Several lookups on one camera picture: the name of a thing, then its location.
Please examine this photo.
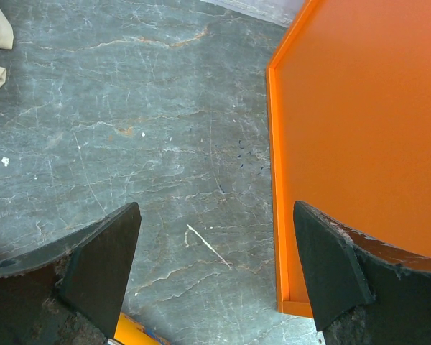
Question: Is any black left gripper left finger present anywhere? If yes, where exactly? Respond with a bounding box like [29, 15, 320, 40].
[0, 203, 142, 344]

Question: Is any orange box counter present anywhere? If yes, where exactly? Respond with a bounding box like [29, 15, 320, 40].
[267, 1, 431, 317]

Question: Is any yellow labelled lying can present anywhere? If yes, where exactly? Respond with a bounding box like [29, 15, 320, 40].
[113, 313, 171, 345]

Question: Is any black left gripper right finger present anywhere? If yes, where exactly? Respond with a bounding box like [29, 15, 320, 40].
[293, 201, 431, 344]

